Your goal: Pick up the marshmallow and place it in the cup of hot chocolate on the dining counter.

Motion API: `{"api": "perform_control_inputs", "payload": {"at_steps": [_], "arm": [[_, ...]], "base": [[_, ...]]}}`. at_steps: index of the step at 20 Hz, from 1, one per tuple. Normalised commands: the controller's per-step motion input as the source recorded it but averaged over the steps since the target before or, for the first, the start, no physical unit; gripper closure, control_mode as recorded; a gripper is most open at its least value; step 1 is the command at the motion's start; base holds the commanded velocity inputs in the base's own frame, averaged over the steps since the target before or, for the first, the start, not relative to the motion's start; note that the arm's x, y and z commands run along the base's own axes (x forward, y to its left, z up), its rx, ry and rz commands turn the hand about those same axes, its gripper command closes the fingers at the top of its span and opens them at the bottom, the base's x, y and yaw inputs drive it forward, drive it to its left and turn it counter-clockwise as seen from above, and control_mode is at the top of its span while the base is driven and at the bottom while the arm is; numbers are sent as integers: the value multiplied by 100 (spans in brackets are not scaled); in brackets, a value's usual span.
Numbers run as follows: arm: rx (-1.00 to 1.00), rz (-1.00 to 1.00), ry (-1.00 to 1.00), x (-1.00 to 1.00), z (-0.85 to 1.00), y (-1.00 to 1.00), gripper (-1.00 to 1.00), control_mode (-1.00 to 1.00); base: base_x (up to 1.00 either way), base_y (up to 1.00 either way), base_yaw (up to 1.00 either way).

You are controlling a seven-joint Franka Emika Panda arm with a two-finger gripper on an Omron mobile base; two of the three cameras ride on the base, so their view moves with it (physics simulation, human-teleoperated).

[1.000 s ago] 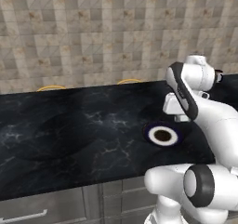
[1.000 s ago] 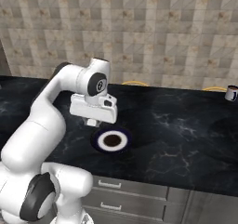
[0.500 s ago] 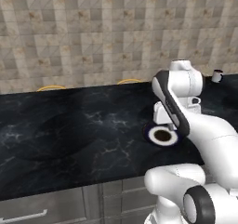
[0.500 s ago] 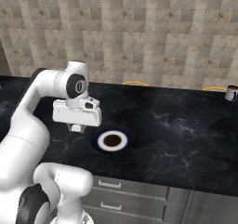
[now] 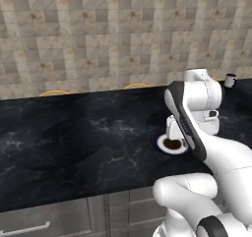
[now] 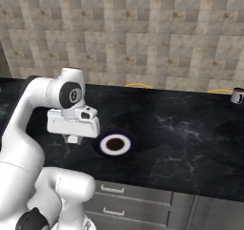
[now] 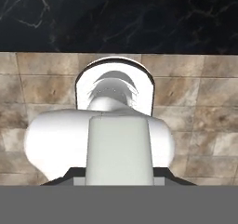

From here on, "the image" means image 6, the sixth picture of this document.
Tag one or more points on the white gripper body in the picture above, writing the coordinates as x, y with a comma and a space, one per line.
71, 125

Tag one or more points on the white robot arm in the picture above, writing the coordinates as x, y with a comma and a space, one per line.
22, 151

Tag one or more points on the grey drawer front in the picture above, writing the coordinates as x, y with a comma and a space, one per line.
143, 211
143, 192
127, 222

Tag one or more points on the grey cupboard door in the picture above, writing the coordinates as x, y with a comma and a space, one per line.
219, 214

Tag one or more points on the white and blue mug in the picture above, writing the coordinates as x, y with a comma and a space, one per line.
237, 95

